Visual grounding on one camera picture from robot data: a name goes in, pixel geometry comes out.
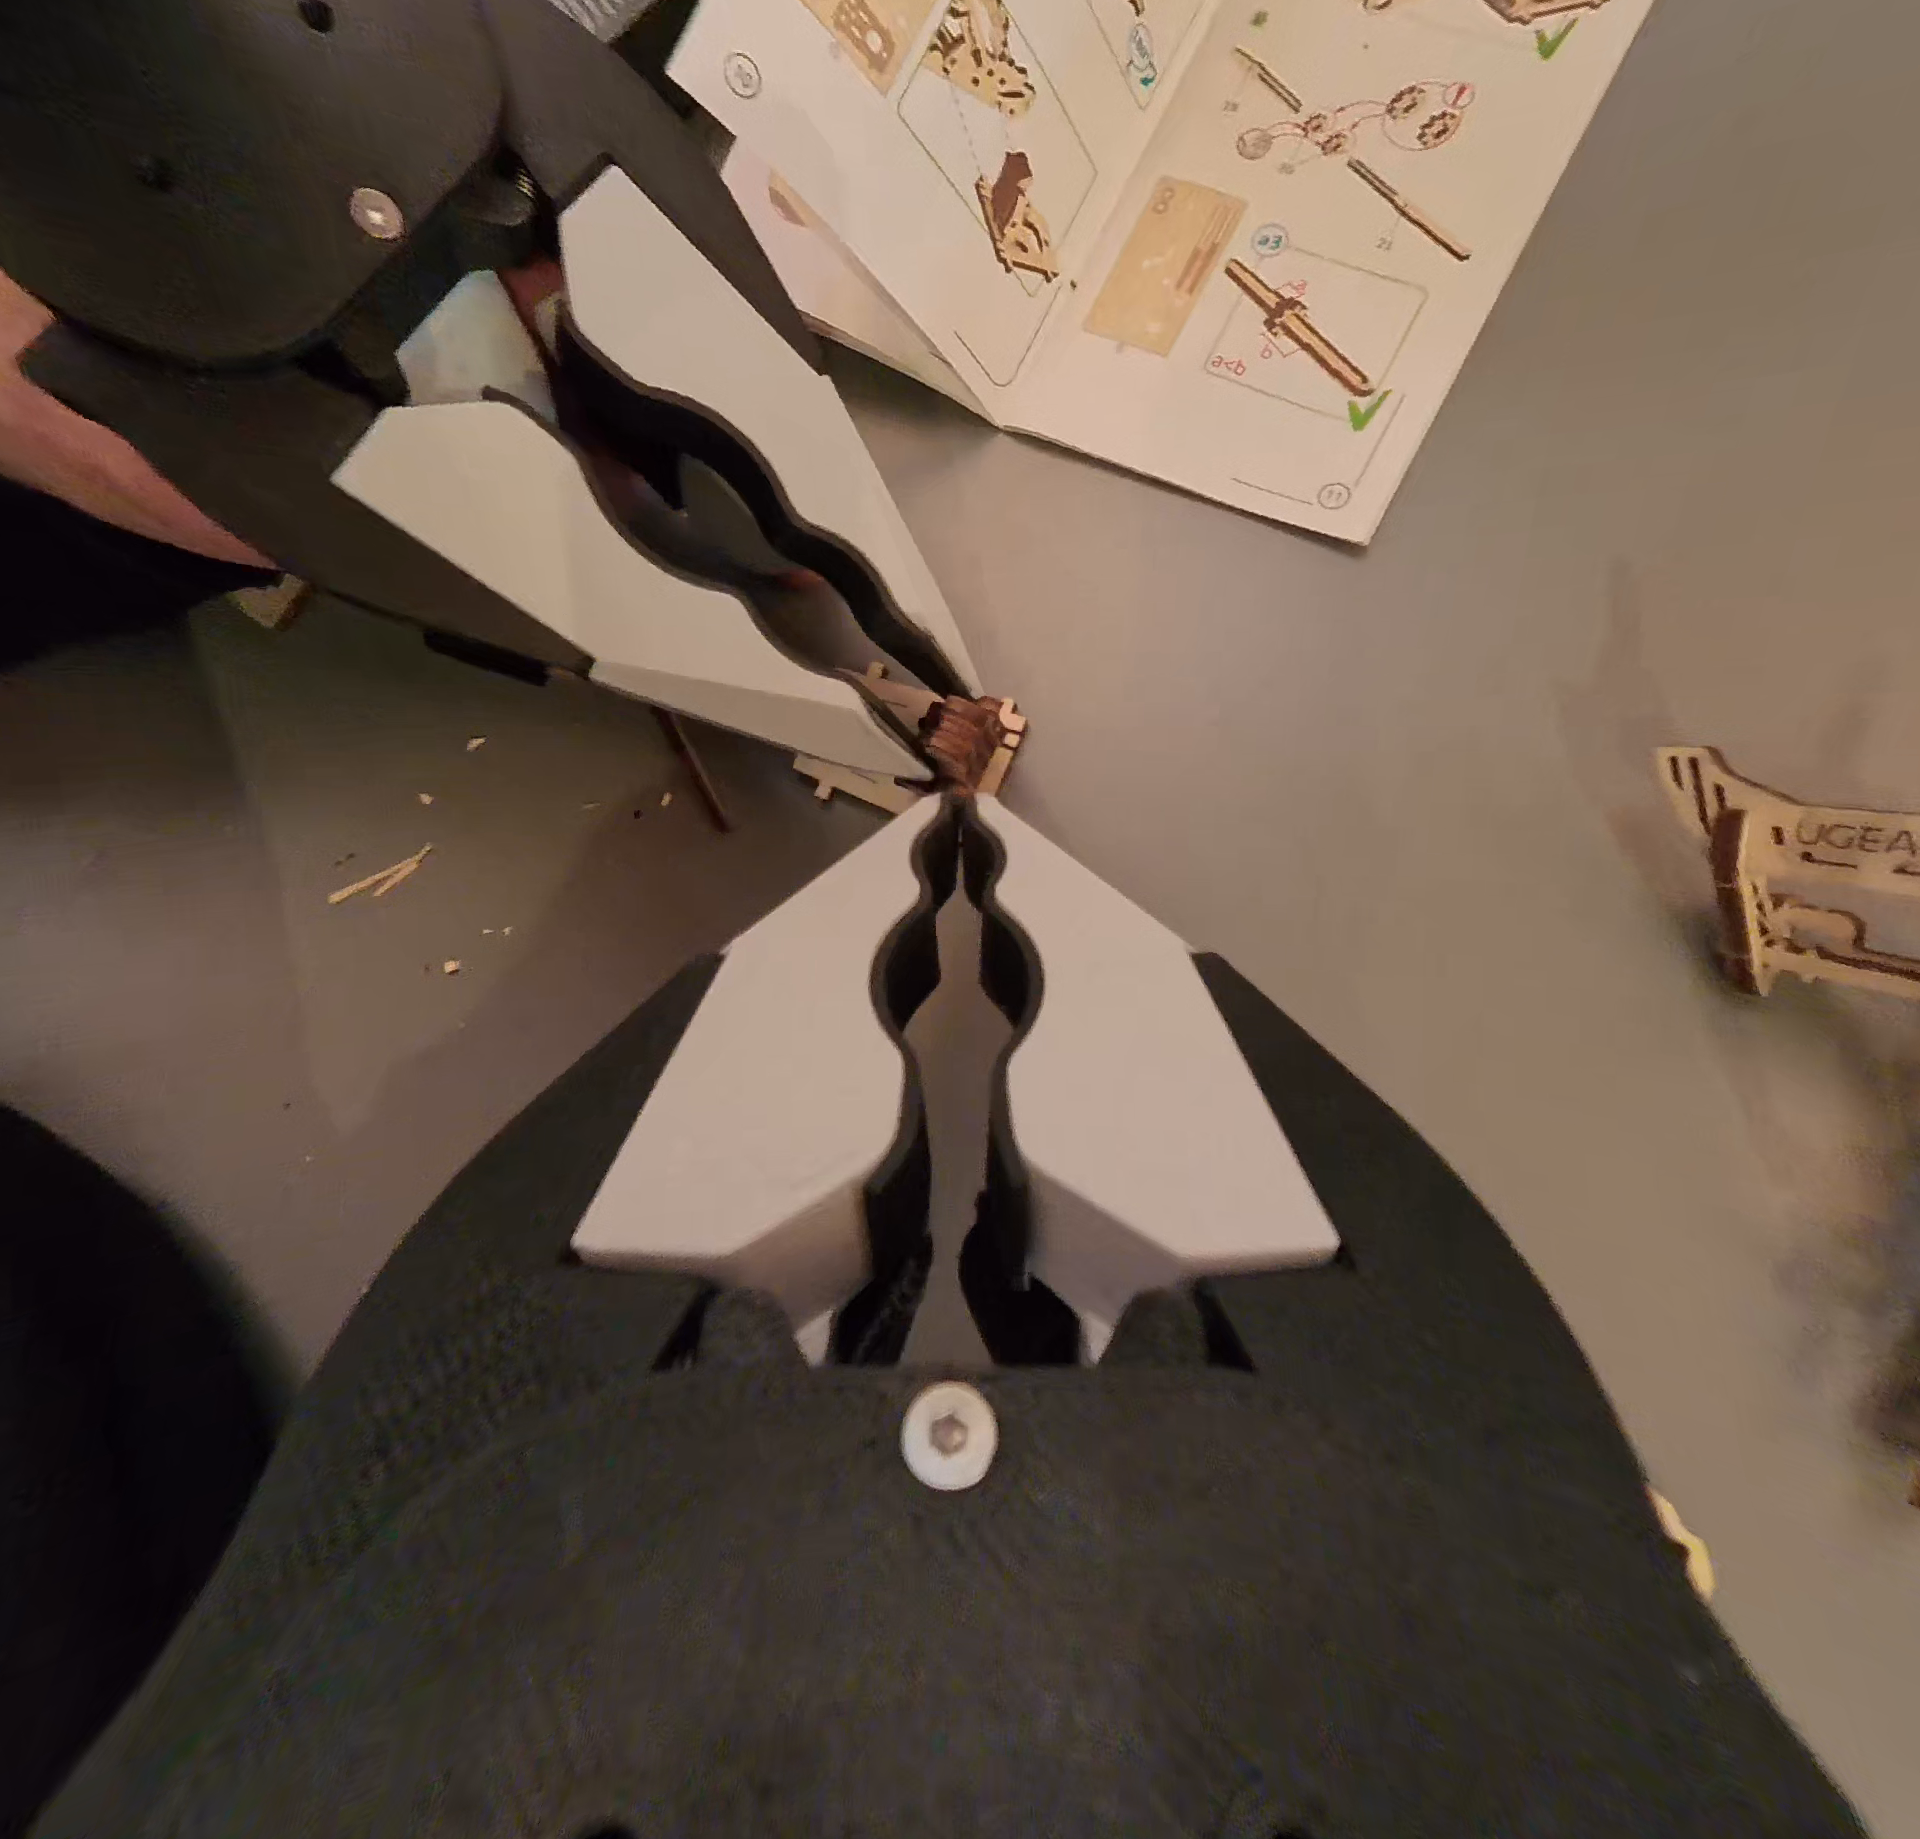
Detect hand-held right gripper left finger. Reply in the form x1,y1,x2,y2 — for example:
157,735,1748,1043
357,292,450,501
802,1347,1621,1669
571,799,965,1370

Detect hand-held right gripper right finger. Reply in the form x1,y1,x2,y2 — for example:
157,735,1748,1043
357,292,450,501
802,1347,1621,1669
957,799,1345,1370

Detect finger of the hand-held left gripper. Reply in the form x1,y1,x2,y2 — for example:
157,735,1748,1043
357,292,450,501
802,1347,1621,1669
333,391,937,782
555,163,988,713

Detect small wooden gear assembly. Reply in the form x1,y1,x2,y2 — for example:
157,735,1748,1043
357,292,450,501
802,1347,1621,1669
898,690,1035,793

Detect pale wooden model stand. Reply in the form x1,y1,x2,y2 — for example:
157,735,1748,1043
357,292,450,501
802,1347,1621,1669
1654,741,1920,1002

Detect person's left hand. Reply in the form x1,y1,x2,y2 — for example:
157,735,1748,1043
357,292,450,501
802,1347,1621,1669
0,280,284,568

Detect dark thin wooden stick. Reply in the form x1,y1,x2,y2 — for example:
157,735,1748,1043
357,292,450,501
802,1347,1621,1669
657,706,739,834

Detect flat pale wooden part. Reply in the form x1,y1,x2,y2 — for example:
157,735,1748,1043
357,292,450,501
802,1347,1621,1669
794,749,937,807

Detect small pale wooden part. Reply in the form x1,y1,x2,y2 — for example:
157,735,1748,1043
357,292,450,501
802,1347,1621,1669
1646,1482,1718,1601

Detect person's dark clothing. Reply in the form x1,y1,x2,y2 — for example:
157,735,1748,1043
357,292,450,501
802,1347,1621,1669
0,1103,310,1839

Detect paper instruction booklet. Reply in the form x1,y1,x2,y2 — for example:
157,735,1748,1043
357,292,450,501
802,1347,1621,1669
660,0,1698,543

